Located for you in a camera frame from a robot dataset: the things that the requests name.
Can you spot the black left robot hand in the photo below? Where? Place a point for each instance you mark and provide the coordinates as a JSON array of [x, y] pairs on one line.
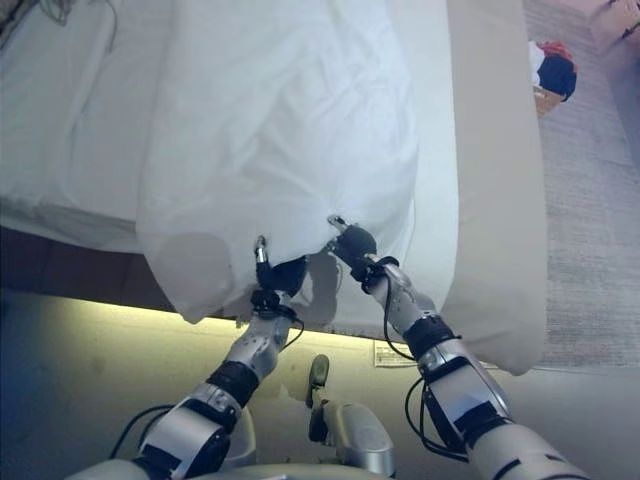
[[285, 275]]

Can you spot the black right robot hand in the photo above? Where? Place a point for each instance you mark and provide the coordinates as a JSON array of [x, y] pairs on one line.
[[357, 245]]

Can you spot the white duvet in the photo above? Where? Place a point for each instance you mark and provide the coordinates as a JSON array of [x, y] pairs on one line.
[[280, 125]]

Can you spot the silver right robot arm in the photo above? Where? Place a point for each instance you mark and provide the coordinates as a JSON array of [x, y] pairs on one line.
[[450, 395]]

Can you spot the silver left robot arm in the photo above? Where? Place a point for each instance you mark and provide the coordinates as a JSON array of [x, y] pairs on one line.
[[250, 350]]

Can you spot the white bed sheet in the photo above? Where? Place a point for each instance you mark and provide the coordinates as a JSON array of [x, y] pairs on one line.
[[75, 125]]

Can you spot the silver robot torso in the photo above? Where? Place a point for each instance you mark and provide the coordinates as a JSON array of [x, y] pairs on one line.
[[225, 472]]

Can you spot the grey striped rug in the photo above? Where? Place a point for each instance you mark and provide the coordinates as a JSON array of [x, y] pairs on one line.
[[575, 200]]

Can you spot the small cardboard box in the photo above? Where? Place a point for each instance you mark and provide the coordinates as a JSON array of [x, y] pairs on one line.
[[547, 102]]

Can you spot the white garment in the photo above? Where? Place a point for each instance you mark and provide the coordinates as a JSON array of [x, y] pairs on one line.
[[535, 65]]

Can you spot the black garment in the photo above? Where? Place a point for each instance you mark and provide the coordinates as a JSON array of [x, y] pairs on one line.
[[557, 75]]

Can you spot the red garment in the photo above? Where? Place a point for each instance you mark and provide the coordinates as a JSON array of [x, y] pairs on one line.
[[555, 49]]

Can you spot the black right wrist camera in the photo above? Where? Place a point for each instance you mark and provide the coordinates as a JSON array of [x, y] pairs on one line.
[[367, 275]]

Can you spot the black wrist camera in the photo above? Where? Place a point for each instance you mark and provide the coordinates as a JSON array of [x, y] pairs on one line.
[[367, 275], [265, 302]]

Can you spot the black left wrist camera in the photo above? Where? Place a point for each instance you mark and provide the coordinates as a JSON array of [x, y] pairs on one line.
[[265, 302]]

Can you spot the brown upholstered bed frame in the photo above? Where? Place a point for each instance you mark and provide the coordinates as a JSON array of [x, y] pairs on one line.
[[75, 270]]

